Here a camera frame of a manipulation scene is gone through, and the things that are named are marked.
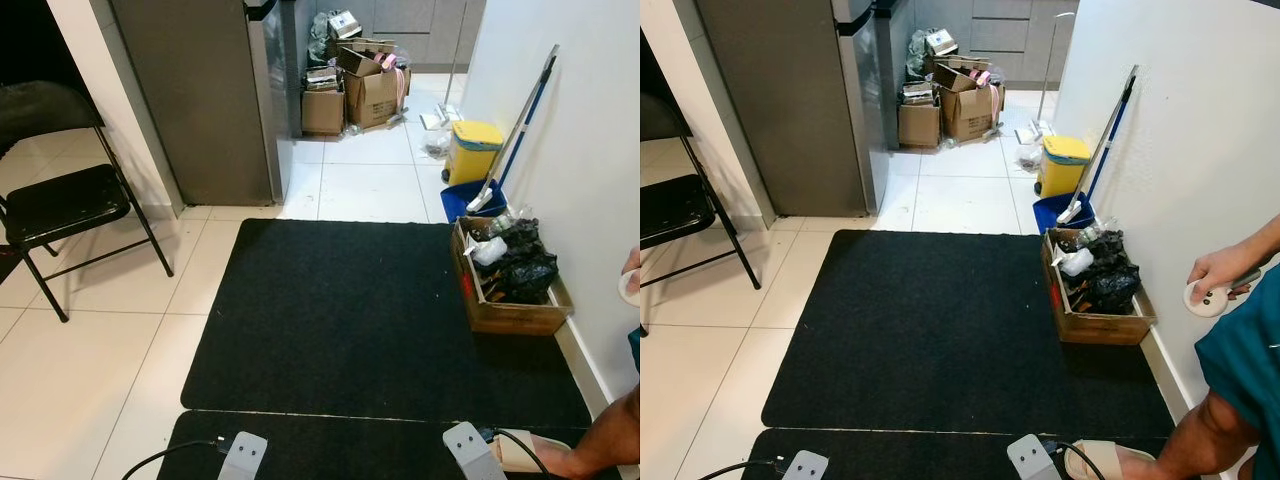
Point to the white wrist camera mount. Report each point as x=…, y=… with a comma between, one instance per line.
x=470, y=450
x=1030, y=460
x=243, y=458
x=805, y=468

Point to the blue dustpan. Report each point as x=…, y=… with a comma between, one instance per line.
x=1048, y=213
x=455, y=201

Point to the grey green plastic bag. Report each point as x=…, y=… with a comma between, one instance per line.
x=915, y=55
x=318, y=40

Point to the small closed cardboard box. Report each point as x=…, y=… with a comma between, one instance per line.
x=322, y=113
x=918, y=125

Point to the white round controller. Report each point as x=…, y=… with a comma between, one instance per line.
x=1205, y=303
x=630, y=292

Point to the large black floor mat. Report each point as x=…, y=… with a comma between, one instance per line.
x=350, y=320
x=950, y=330

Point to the white labelled cardboard box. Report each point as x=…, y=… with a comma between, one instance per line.
x=345, y=24
x=942, y=42

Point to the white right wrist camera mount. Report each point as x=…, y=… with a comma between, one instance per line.
x=470, y=450
x=1030, y=460

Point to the grey refrigerator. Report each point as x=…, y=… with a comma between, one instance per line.
x=200, y=100
x=780, y=100

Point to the beige sandal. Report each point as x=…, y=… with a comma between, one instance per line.
x=1090, y=460
x=520, y=450

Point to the black rubbish bag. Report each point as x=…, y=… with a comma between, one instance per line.
x=1112, y=280
x=530, y=270

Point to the large open cardboard box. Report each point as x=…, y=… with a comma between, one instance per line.
x=372, y=100
x=965, y=115

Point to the person's bare forearm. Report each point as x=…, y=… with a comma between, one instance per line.
x=1260, y=240

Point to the black folding chair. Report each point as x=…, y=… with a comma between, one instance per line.
x=675, y=210
x=65, y=205

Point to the yellow bin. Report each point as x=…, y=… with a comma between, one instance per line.
x=1060, y=175
x=470, y=160

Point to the cardboard box of rubbish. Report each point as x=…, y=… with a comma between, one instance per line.
x=1100, y=329
x=510, y=319

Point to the teal shorts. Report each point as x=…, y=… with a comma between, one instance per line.
x=634, y=350
x=1250, y=360

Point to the clear plastic bag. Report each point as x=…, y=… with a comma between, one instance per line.
x=1030, y=158
x=436, y=146

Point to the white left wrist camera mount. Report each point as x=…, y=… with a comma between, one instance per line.
x=805, y=468
x=243, y=458

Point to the person's bare hand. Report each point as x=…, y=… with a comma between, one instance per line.
x=633, y=262
x=1225, y=268

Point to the grey kitchen cabinets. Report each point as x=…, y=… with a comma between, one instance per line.
x=420, y=25
x=1010, y=35

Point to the white mop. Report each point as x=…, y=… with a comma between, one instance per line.
x=1030, y=132
x=438, y=118

